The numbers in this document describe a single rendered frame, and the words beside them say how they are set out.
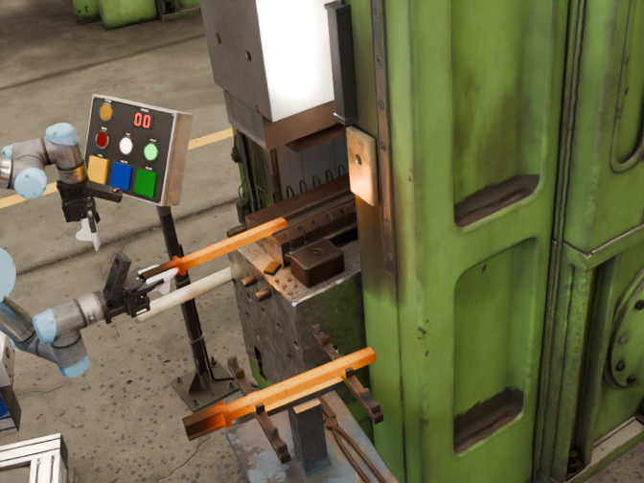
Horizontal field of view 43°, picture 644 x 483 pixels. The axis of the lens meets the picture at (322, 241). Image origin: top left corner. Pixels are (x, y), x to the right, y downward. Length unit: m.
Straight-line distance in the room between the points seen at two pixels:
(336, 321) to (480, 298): 0.38
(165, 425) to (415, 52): 1.91
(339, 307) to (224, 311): 1.43
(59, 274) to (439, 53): 2.71
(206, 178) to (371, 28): 2.89
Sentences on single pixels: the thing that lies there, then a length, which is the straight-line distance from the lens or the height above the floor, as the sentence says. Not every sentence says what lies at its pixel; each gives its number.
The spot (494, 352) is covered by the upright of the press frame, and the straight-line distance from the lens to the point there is 2.35.
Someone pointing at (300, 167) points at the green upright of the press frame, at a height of 1.02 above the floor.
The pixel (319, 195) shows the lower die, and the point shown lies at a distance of 2.32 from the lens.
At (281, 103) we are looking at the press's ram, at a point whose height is 1.41.
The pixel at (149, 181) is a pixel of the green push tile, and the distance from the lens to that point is 2.47.
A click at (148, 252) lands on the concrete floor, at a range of 4.00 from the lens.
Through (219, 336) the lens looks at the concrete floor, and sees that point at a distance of 3.41.
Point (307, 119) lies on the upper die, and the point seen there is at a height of 1.31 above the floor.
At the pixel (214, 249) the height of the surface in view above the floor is 1.01.
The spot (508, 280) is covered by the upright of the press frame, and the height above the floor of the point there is 0.84.
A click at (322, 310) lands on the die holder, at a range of 2.13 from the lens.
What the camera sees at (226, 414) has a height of 0.97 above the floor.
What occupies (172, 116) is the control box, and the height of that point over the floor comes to 1.19.
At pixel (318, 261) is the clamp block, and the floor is 0.98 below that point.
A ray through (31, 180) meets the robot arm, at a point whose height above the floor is 1.25.
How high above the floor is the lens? 2.21
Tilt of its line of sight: 35 degrees down
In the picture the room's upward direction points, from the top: 6 degrees counter-clockwise
